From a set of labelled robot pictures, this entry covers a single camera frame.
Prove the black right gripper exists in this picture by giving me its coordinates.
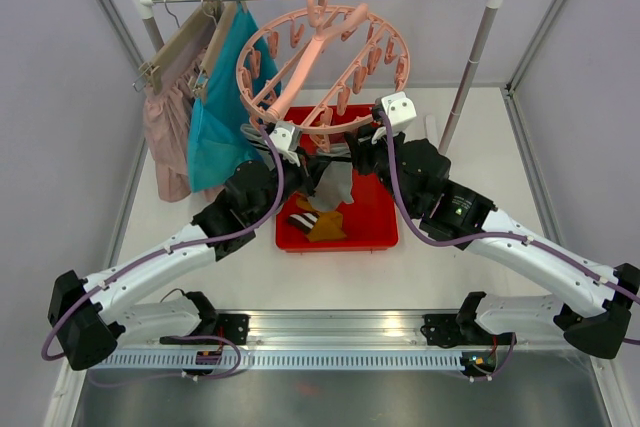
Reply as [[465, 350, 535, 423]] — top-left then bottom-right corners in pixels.
[[344, 121, 416, 217]]

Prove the white slotted cable duct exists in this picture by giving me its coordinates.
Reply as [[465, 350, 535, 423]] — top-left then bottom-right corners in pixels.
[[98, 349, 464, 371]]

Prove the red plastic bin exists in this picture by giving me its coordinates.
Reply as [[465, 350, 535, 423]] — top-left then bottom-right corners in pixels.
[[275, 133, 398, 253]]

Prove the beige clip hanger right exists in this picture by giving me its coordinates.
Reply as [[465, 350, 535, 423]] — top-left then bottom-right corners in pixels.
[[190, 1, 243, 101]]

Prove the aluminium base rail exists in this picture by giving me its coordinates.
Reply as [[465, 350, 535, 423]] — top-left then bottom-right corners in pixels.
[[74, 309, 616, 353]]

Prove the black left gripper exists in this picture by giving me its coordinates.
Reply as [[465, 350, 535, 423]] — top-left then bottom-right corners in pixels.
[[252, 146, 331, 226]]

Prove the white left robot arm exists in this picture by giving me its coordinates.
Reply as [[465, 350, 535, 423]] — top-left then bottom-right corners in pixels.
[[41, 151, 330, 371]]

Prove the beige clip hanger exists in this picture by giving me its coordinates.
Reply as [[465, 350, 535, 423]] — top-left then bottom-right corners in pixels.
[[190, 1, 243, 101], [133, 0, 224, 95]]

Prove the pink round clip hanger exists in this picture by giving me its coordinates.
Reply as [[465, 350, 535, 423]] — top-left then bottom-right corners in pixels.
[[236, 0, 411, 152]]

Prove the yellow brown striped sock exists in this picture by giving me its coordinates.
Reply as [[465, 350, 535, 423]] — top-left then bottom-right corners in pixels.
[[286, 197, 347, 243]]

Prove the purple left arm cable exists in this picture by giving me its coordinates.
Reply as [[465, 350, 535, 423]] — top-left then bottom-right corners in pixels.
[[40, 124, 286, 363]]

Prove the pink skirt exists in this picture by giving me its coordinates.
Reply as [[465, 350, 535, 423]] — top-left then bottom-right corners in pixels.
[[142, 50, 204, 202]]

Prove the teal shirt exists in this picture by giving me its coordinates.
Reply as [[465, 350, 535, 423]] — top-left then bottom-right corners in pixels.
[[187, 4, 260, 194]]

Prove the beige clip hanger left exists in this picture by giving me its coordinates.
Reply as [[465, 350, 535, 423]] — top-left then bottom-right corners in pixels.
[[133, 0, 224, 95]]

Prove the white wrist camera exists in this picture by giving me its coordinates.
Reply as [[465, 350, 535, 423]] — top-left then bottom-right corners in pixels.
[[371, 91, 417, 142], [269, 120, 302, 166]]

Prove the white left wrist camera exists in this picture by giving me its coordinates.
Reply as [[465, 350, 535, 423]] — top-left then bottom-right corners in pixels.
[[269, 120, 302, 166]]

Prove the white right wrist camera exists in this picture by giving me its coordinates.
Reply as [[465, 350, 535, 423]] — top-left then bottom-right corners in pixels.
[[371, 91, 417, 142]]

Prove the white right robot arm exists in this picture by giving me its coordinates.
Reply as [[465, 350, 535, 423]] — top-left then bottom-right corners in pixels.
[[345, 127, 639, 359]]

